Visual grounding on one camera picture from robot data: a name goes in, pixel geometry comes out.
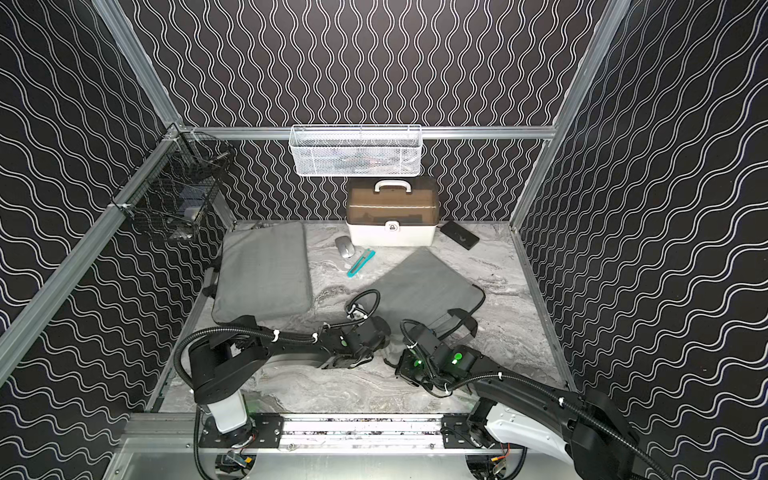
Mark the grey laptop bag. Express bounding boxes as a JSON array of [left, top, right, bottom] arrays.
[[370, 247, 485, 343], [212, 222, 314, 324]]

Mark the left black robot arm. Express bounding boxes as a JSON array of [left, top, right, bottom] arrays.
[[172, 289, 391, 435]]

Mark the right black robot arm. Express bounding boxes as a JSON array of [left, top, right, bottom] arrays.
[[398, 319, 671, 479]]

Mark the teal flat tool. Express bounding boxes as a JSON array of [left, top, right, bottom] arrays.
[[347, 248, 376, 278]]

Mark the black flat pouch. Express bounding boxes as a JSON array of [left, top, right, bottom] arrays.
[[439, 221, 480, 250]]

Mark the brown lid storage box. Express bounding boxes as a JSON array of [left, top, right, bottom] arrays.
[[346, 176, 440, 247]]

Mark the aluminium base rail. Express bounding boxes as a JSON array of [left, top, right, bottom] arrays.
[[120, 413, 502, 455]]

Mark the white mesh wall basket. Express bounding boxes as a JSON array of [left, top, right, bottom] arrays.
[[288, 124, 424, 177]]

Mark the black wire wall basket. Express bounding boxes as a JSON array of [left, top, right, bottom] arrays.
[[116, 130, 236, 243]]

